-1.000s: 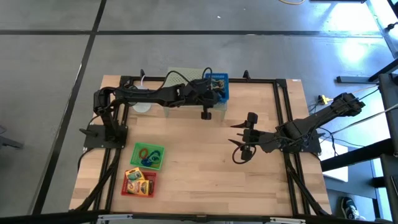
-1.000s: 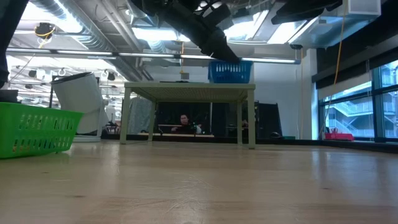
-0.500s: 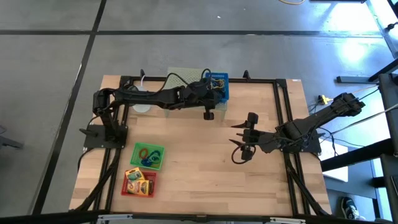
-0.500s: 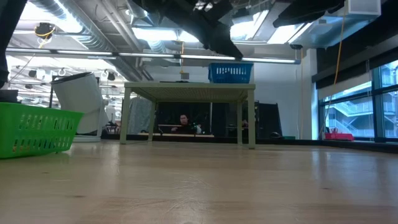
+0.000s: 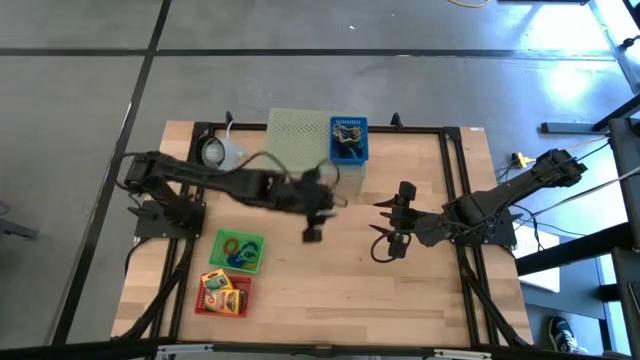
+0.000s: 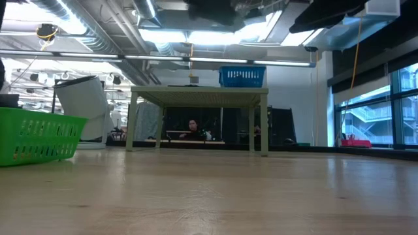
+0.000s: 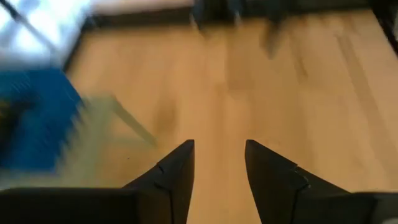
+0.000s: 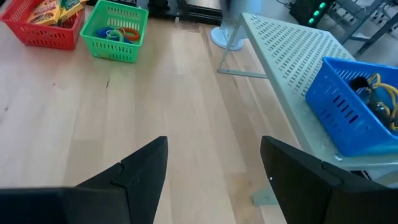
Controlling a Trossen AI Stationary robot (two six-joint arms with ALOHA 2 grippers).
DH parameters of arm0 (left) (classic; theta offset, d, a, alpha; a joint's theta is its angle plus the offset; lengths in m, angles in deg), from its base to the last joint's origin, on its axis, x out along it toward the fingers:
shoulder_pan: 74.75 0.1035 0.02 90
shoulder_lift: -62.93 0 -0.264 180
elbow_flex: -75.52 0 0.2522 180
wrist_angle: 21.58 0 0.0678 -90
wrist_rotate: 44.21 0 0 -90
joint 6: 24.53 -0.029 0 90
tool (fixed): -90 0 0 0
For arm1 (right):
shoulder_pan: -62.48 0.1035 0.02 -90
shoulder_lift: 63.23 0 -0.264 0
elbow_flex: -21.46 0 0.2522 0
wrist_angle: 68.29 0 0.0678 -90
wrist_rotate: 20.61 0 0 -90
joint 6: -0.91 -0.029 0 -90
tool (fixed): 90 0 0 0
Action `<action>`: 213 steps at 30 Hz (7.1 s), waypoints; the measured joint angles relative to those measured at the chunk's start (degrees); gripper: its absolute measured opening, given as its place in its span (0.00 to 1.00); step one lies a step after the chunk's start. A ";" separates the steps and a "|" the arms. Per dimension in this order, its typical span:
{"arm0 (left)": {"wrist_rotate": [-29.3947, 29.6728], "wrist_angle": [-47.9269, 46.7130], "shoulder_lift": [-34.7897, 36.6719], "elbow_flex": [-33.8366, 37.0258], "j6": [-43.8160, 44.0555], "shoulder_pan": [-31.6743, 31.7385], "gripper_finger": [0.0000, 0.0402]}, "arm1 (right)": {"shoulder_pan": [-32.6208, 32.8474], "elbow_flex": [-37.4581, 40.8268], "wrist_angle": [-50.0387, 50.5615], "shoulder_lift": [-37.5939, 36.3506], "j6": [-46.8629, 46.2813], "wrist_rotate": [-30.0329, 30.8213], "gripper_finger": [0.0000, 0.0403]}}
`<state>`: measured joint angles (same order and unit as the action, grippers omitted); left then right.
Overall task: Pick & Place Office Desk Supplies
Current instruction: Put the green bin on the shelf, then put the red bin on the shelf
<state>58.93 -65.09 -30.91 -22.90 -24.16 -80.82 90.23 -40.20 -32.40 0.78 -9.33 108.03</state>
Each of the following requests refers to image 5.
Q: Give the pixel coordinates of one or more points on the white desk lamp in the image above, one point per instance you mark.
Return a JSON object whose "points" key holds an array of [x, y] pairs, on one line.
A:
{"points": [[215, 152]]}

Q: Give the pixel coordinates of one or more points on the small yellow crayon box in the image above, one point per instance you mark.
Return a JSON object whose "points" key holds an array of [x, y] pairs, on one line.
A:
{"points": [[216, 280]]}

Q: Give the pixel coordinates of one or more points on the green plastic basket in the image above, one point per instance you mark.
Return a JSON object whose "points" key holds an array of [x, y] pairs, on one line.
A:
{"points": [[216, 260]]}

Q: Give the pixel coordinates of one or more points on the yellow power plug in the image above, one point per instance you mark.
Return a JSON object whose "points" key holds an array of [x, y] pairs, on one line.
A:
{"points": [[521, 161]]}

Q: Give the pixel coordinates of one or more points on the large yellow crayon box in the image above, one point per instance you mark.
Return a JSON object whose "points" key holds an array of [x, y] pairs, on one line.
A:
{"points": [[225, 302]]}

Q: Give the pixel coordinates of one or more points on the black frame bracket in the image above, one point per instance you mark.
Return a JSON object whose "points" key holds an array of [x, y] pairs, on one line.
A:
{"points": [[396, 120], [229, 118]]}

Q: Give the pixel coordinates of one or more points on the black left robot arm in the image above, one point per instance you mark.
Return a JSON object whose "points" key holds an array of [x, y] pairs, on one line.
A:
{"points": [[235, 182]]}

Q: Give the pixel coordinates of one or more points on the grey furniture foot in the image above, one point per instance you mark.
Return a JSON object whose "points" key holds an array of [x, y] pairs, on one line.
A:
{"points": [[15, 230]]}

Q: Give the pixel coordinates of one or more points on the black aluminium table frame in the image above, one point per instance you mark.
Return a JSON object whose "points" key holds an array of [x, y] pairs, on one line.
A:
{"points": [[415, 130]]}

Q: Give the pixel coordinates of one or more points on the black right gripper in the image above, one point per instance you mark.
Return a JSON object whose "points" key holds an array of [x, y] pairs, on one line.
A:
{"points": [[420, 225]]}

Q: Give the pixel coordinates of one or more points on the yellow rubber band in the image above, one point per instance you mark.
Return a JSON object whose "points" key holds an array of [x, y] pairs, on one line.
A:
{"points": [[341, 131]]}

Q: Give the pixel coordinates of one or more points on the black metal stand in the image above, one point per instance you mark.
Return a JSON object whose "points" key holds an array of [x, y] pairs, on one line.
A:
{"points": [[625, 175]]}

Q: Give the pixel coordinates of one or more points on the green perforated metal shelf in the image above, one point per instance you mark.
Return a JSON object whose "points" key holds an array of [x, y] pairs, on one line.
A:
{"points": [[295, 135]]}

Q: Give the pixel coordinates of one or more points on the silver bracket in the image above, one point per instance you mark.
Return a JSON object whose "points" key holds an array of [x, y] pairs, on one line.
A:
{"points": [[462, 354], [185, 348]]}

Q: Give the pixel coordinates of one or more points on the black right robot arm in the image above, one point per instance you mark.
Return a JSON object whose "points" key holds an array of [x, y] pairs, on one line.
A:
{"points": [[515, 192]]}

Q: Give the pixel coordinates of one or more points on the black rig crossbar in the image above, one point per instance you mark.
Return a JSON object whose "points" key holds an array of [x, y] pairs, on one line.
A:
{"points": [[100, 349]]}

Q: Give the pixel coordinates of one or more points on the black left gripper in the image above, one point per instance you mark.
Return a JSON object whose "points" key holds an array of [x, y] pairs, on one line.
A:
{"points": [[312, 195]]}

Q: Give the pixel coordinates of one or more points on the red plastic basket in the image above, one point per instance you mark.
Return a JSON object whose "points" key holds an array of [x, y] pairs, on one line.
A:
{"points": [[243, 281]]}

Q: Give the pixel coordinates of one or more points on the small black camera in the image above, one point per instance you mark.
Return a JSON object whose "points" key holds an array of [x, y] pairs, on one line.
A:
{"points": [[323, 351]]}

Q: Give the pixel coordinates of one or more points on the blue plastic basket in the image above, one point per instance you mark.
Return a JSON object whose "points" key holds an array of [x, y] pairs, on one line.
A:
{"points": [[350, 160]]}

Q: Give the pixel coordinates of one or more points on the person's shoe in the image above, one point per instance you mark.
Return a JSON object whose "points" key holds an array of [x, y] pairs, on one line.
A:
{"points": [[562, 334]]}

